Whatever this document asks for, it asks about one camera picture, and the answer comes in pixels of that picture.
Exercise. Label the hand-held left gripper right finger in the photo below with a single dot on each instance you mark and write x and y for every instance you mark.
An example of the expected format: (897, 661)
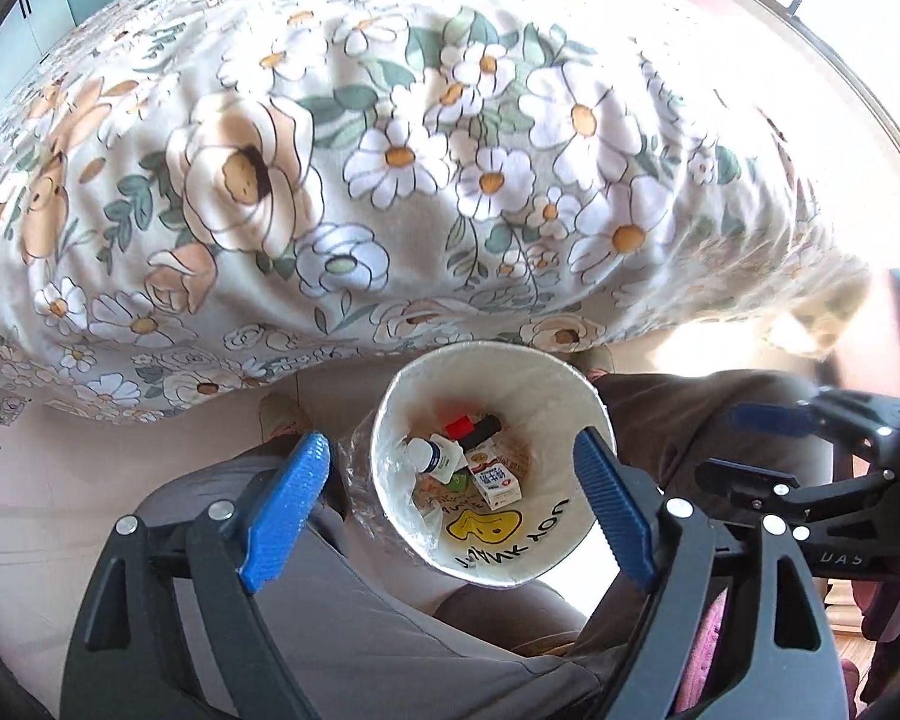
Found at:
(613, 514)

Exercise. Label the person's right forearm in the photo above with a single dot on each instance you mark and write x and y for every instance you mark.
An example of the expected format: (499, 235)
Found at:
(896, 622)

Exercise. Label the red and black tube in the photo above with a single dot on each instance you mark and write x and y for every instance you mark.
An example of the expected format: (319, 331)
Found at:
(471, 427)

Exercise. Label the clear crinkled plastic bag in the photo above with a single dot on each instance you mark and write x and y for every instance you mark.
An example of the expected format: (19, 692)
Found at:
(356, 484)

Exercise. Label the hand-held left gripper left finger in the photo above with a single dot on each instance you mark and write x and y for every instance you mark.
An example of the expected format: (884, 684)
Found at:
(285, 514)

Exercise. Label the white smiley print plastic bag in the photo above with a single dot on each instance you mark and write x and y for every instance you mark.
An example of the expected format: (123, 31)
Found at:
(487, 529)

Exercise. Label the person's beige shoe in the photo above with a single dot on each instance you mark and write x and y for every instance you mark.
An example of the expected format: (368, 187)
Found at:
(281, 416)

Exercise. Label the person's pink jacket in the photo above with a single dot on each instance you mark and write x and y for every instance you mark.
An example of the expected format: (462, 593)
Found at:
(701, 649)

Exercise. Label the white bottle with blue cap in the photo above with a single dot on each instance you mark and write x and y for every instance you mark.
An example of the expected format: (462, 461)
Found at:
(427, 456)

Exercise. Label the person's legs, grey trousers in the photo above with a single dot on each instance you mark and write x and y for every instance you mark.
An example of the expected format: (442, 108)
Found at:
(360, 615)

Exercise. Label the white round bin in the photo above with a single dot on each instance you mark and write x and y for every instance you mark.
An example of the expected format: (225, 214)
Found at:
(495, 382)

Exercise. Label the small white milk carton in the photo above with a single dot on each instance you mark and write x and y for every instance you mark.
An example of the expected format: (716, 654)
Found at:
(495, 478)

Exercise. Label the floral bed sheet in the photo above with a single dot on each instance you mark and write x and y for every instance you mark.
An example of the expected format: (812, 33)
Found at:
(420, 240)

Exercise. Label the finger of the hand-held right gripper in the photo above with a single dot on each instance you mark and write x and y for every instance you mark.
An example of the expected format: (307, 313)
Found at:
(750, 481)
(772, 420)

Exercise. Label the small green wrapper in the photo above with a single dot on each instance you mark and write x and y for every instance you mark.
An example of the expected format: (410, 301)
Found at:
(458, 480)

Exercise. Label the person's right leg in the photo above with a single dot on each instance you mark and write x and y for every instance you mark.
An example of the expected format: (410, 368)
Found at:
(682, 420)

